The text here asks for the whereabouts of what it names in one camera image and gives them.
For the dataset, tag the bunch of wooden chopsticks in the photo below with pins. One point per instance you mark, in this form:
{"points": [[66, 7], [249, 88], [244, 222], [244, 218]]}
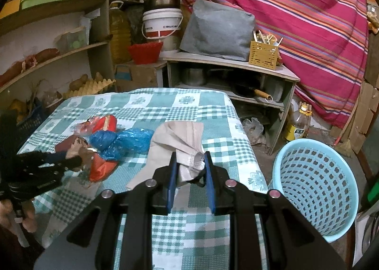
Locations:
{"points": [[268, 39]]}

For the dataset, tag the red striped cloth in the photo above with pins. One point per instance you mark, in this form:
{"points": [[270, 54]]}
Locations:
{"points": [[296, 21]]}

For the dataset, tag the grey cushion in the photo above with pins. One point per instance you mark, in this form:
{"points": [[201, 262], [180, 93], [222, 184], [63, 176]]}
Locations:
{"points": [[216, 30]]}

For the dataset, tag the black frying pan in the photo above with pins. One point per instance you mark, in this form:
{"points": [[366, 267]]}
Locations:
{"points": [[260, 92]]}

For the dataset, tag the dark blue crate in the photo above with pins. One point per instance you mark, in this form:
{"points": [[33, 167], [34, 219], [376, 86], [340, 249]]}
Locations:
{"points": [[29, 123]]}

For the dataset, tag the clear plastic box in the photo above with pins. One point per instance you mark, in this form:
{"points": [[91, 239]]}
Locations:
{"points": [[74, 40]]}

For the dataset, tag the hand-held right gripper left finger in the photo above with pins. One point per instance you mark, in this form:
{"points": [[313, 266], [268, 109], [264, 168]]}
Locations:
{"points": [[172, 184]]}

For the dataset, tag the orange red wrapper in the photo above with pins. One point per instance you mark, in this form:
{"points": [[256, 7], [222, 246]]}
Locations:
{"points": [[102, 169]]}

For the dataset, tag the wooden cabinet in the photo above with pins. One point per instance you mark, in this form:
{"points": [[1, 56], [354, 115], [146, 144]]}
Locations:
{"points": [[231, 64]]}

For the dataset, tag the white plastic bucket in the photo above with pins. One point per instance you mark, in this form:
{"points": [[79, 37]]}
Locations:
{"points": [[161, 21]]}

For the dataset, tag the green checkered tablecloth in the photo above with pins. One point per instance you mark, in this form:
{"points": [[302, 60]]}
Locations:
{"points": [[183, 104]]}

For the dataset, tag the clear oil bottle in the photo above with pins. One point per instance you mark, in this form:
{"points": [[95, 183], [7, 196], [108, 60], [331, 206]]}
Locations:
{"points": [[297, 127]]}

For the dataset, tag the yellow egg tray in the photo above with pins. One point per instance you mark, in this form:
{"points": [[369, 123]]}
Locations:
{"points": [[91, 87]]}

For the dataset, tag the potato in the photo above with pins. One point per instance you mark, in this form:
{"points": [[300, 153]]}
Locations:
{"points": [[78, 81], [99, 77]]}

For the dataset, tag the person's left hand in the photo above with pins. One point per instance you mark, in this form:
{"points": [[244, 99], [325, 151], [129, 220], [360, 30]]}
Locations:
{"points": [[29, 222]]}

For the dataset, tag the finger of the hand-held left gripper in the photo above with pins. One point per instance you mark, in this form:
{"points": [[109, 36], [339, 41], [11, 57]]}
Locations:
{"points": [[68, 164], [44, 156]]}

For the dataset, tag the brown wrapper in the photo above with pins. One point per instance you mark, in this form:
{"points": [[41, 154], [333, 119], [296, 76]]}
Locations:
{"points": [[81, 148]]}

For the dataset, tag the steel bowl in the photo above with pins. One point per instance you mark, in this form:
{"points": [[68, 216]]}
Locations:
{"points": [[372, 237]]}

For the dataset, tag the red plastic basin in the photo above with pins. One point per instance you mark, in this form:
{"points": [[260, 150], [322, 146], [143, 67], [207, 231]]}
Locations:
{"points": [[145, 52]]}

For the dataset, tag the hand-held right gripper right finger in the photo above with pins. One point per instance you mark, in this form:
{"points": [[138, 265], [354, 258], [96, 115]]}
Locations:
{"points": [[211, 187]]}

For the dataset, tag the yellow utensil holder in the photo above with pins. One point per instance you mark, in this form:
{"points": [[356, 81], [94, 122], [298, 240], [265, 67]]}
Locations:
{"points": [[263, 56]]}

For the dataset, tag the red plastic bag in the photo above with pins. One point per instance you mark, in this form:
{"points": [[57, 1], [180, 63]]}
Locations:
{"points": [[106, 123]]}

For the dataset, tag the brown cardboard box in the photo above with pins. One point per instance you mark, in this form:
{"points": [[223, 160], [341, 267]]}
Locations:
{"points": [[142, 76]]}

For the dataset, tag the wooden shelf unit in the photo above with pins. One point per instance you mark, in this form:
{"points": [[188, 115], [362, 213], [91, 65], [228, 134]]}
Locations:
{"points": [[44, 15]]}

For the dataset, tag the hanging tan bundle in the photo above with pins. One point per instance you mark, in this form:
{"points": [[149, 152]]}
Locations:
{"points": [[373, 21]]}

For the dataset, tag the yellow oil jug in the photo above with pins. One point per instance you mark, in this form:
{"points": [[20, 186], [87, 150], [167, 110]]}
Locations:
{"points": [[120, 33]]}

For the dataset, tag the crumpled clear plastic bag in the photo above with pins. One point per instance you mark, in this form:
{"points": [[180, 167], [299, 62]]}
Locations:
{"points": [[253, 129]]}

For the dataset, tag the light blue plastic basket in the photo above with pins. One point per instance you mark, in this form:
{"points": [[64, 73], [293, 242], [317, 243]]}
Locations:
{"points": [[337, 236]]}

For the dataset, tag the maroon rag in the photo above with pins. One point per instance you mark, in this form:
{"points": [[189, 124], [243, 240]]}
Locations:
{"points": [[66, 143]]}

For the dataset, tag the beige paper bag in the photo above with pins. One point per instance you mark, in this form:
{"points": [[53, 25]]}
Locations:
{"points": [[174, 142]]}

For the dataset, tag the blue plastic bag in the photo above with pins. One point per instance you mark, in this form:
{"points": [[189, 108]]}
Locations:
{"points": [[127, 142]]}

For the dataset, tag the row of sweet potatoes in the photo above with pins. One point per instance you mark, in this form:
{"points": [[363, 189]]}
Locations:
{"points": [[44, 55]]}

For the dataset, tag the stacked cardboard sheets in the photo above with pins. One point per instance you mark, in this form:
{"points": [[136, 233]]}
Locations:
{"points": [[367, 104]]}

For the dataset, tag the yellow plastic container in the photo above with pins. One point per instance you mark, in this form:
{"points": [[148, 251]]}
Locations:
{"points": [[11, 9]]}

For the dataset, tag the yellow fruits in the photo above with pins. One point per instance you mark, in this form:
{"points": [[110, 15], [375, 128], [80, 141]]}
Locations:
{"points": [[17, 107]]}

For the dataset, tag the green plastic container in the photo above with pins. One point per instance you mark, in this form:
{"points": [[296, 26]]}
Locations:
{"points": [[370, 196]]}

